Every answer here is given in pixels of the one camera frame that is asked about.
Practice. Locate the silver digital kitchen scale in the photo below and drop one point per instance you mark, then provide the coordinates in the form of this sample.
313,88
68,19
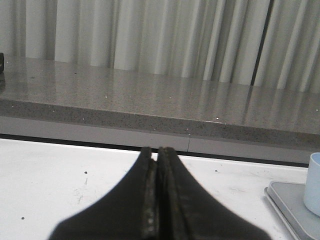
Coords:
286,199

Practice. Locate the black device on counter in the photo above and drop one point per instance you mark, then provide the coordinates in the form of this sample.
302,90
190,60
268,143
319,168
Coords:
2,62

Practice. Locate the white pleated curtain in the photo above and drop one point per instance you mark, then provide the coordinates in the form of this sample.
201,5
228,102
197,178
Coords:
268,43

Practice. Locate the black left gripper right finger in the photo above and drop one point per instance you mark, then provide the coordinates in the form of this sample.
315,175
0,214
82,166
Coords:
188,212

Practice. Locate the grey stone counter ledge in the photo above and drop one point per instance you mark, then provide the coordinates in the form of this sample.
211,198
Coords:
56,100

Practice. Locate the light blue plastic cup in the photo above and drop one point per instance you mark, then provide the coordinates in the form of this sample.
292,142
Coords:
311,196

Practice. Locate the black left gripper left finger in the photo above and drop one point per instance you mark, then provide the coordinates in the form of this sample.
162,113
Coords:
128,212

